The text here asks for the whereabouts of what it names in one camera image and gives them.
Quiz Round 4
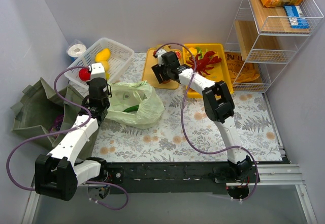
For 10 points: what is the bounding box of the red toy lobster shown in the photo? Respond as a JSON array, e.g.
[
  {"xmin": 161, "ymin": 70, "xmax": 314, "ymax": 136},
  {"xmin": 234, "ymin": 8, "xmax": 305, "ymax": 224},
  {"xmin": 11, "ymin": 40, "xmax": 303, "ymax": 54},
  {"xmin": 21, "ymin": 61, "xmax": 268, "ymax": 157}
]
[{"xmin": 187, "ymin": 51, "xmax": 222, "ymax": 76}]

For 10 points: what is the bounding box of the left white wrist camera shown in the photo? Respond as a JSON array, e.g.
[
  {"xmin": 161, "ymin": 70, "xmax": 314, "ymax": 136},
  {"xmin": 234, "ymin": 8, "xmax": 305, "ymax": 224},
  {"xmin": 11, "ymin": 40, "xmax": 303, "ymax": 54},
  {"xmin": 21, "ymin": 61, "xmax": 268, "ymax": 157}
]
[{"xmin": 89, "ymin": 63, "xmax": 106, "ymax": 80}]

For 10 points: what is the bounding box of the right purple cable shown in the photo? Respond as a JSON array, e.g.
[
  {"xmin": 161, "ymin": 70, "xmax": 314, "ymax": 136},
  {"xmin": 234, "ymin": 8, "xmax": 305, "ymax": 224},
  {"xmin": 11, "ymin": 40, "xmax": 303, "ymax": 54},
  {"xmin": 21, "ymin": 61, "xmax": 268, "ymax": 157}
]
[{"xmin": 155, "ymin": 43, "xmax": 260, "ymax": 201}]

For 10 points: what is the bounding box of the white perforated plastic basket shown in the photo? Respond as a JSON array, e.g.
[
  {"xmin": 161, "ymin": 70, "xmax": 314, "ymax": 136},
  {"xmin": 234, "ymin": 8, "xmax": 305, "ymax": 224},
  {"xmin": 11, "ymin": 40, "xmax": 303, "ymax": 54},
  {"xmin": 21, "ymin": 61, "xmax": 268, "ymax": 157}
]
[{"xmin": 67, "ymin": 38, "xmax": 135, "ymax": 83}]

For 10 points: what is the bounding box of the red toy apple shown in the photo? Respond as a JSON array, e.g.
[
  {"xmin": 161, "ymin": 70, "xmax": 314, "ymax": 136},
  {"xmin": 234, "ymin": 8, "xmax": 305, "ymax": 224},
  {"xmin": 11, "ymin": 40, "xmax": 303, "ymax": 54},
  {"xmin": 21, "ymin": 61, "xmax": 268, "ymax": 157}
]
[{"xmin": 78, "ymin": 68, "xmax": 91, "ymax": 82}]

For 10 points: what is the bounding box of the pale yellow flat tray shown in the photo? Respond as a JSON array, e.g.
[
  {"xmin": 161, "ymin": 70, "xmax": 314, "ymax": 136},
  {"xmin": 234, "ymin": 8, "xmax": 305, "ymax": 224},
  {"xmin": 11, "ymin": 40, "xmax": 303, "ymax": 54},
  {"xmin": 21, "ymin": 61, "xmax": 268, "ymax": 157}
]
[{"xmin": 142, "ymin": 48, "xmax": 179, "ymax": 89}]

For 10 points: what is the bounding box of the yellow toy pepper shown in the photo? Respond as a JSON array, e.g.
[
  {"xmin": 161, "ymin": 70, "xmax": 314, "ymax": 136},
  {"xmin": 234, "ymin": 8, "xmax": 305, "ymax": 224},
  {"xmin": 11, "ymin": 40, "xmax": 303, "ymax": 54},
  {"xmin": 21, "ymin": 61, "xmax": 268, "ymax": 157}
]
[{"xmin": 186, "ymin": 47, "xmax": 198, "ymax": 56}]

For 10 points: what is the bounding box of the pale yellow toy lemon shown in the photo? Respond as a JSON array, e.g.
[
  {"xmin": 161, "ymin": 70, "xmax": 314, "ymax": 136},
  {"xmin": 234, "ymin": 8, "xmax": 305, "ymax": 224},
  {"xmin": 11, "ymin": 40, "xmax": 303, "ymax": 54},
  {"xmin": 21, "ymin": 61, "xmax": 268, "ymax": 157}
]
[{"xmin": 100, "ymin": 60, "xmax": 110, "ymax": 72}]

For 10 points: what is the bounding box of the green toy cucumber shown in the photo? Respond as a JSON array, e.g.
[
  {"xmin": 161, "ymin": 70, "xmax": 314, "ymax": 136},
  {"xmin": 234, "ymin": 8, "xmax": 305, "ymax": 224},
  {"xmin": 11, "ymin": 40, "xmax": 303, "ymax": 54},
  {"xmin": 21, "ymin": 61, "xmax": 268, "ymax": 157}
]
[{"xmin": 123, "ymin": 105, "xmax": 140, "ymax": 113}]

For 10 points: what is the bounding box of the orange chips bag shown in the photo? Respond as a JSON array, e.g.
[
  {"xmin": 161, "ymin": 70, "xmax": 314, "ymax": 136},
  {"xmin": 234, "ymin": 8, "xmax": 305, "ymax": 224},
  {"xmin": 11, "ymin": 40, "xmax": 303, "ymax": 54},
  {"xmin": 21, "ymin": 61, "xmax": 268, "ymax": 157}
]
[{"xmin": 225, "ymin": 52, "xmax": 260, "ymax": 83}]

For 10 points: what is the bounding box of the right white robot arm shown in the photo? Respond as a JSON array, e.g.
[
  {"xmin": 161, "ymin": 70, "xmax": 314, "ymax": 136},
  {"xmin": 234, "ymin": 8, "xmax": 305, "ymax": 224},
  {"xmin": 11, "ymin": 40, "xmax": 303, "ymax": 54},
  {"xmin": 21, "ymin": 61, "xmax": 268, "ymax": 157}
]
[{"xmin": 152, "ymin": 49, "xmax": 253, "ymax": 180}]

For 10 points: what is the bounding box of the olive green canvas bag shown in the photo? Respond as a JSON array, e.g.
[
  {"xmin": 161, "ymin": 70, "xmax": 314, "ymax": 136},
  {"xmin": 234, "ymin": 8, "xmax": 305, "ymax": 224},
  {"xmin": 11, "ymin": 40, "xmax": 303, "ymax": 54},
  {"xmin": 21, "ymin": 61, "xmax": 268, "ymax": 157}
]
[{"xmin": 11, "ymin": 78, "xmax": 98, "ymax": 159}]

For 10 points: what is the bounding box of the purple candy bag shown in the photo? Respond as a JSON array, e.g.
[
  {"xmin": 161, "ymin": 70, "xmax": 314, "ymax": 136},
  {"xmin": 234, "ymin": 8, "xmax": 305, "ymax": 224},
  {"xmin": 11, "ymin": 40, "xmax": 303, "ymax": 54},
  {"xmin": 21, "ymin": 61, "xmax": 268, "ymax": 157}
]
[{"xmin": 49, "ymin": 115, "xmax": 64, "ymax": 133}]

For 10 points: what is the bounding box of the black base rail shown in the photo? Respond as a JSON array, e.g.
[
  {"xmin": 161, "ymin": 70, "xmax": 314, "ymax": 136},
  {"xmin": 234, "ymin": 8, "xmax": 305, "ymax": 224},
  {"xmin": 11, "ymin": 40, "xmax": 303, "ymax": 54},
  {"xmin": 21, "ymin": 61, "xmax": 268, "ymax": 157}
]
[{"xmin": 78, "ymin": 161, "xmax": 290, "ymax": 196}]

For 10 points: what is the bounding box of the yellow toy fruit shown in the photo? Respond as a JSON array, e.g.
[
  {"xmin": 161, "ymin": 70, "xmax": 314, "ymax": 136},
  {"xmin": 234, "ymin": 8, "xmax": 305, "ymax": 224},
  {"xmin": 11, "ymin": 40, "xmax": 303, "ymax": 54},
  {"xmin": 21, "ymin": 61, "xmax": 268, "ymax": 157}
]
[{"xmin": 94, "ymin": 48, "xmax": 111, "ymax": 62}]

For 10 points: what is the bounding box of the deep yellow plastic bin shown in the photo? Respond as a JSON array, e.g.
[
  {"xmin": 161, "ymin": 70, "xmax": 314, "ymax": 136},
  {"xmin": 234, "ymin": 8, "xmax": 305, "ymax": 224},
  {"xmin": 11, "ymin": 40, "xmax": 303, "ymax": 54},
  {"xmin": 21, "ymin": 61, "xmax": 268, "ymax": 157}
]
[{"xmin": 184, "ymin": 44, "xmax": 234, "ymax": 94}]

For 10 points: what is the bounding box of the light green plastic bag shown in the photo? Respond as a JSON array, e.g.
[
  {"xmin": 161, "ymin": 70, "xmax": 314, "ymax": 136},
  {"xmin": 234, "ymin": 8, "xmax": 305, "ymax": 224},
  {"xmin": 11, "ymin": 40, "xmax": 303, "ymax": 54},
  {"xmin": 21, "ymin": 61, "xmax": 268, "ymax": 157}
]
[{"xmin": 106, "ymin": 81, "xmax": 165, "ymax": 129}]

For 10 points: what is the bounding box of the blue snack box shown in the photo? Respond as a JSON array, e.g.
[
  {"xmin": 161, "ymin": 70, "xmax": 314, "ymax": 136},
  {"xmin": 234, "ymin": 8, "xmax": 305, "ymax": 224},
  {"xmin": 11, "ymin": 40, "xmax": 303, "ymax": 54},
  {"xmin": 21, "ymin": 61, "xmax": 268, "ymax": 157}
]
[{"xmin": 283, "ymin": 5, "xmax": 309, "ymax": 29}]

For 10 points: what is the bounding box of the tissue roll in blue wrap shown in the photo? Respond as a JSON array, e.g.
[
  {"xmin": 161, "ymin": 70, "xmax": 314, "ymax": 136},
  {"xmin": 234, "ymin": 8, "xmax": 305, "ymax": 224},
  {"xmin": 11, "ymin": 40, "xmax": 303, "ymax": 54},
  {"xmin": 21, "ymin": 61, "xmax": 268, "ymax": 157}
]
[{"xmin": 66, "ymin": 39, "xmax": 87, "ymax": 61}]

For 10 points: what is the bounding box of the white wire shelf rack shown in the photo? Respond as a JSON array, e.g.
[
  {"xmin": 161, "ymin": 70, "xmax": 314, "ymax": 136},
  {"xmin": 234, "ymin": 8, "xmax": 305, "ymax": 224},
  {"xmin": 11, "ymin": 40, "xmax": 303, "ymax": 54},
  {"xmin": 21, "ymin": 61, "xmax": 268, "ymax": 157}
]
[{"xmin": 224, "ymin": 0, "xmax": 324, "ymax": 93}]

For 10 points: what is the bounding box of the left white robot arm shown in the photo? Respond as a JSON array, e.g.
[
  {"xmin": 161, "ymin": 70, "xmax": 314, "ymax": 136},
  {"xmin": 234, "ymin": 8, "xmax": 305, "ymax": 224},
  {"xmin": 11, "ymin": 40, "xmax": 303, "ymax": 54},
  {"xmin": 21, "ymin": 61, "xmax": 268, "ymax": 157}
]
[{"xmin": 35, "ymin": 78, "xmax": 111, "ymax": 201}]

